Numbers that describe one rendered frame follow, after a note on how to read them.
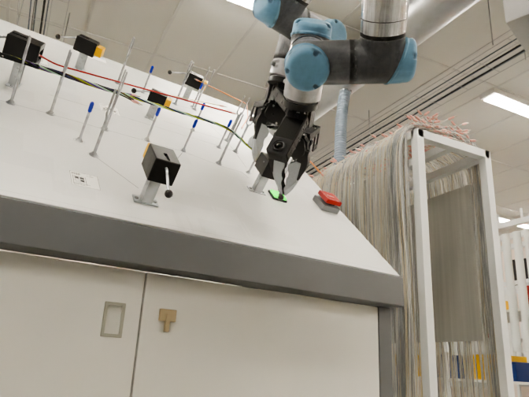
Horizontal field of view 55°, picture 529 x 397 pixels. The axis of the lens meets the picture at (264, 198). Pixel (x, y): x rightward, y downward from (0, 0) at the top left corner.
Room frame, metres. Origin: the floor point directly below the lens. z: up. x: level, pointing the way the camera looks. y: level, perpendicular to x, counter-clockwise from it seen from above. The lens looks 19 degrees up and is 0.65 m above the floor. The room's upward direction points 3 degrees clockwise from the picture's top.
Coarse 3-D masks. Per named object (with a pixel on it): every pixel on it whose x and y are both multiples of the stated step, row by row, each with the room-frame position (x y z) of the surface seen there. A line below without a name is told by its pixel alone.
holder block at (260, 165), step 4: (260, 156) 1.10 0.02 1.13; (264, 156) 1.08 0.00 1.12; (260, 160) 1.09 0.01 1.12; (264, 160) 1.08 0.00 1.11; (256, 164) 1.11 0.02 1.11; (260, 164) 1.09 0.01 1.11; (264, 164) 1.07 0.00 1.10; (268, 164) 1.06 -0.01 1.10; (256, 168) 1.11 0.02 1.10; (260, 168) 1.09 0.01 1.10; (264, 168) 1.07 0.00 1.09; (268, 168) 1.07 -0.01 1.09; (260, 172) 1.09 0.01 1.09; (264, 172) 1.08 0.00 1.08; (268, 172) 1.08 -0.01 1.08; (264, 176) 1.09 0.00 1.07; (268, 176) 1.09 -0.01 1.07; (272, 176) 1.09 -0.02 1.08
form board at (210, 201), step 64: (0, 64) 1.02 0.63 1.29; (64, 64) 1.21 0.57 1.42; (0, 128) 0.82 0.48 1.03; (64, 128) 0.93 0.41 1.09; (128, 128) 1.08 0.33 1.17; (0, 192) 0.69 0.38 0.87; (64, 192) 0.76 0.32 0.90; (128, 192) 0.86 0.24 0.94; (192, 192) 0.98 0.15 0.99; (320, 256) 1.03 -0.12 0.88
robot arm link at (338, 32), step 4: (312, 12) 0.92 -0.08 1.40; (312, 16) 0.91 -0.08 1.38; (316, 16) 0.92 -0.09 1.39; (324, 20) 0.93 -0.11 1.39; (328, 20) 0.92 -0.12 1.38; (332, 20) 0.92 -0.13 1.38; (336, 20) 0.93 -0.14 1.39; (332, 24) 0.92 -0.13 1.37; (336, 24) 0.92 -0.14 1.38; (340, 24) 0.93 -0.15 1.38; (332, 28) 0.92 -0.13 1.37; (336, 28) 0.93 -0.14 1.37; (340, 28) 0.93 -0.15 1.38; (344, 28) 0.94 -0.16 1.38; (332, 32) 0.93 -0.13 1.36; (336, 32) 0.93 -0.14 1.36; (340, 32) 0.94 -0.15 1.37; (344, 32) 0.94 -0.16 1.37; (332, 36) 0.93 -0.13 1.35; (336, 36) 0.94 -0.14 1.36; (340, 36) 0.94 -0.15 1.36; (344, 36) 0.95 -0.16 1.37
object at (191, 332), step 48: (144, 288) 0.85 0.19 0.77; (192, 288) 0.89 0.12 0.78; (240, 288) 0.95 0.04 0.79; (144, 336) 0.85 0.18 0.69; (192, 336) 0.90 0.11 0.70; (240, 336) 0.95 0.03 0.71; (288, 336) 1.01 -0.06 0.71; (336, 336) 1.08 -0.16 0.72; (144, 384) 0.86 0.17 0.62; (192, 384) 0.90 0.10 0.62; (240, 384) 0.95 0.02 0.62; (288, 384) 1.01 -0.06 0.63; (336, 384) 1.08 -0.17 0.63
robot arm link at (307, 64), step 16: (304, 48) 0.70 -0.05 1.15; (320, 48) 0.72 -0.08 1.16; (336, 48) 0.71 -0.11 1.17; (288, 64) 0.72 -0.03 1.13; (304, 64) 0.71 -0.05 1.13; (320, 64) 0.71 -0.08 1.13; (336, 64) 0.72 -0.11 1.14; (288, 80) 0.74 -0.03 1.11; (304, 80) 0.73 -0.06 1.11; (320, 80) 0.73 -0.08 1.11; (336, 80) 0.75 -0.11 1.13
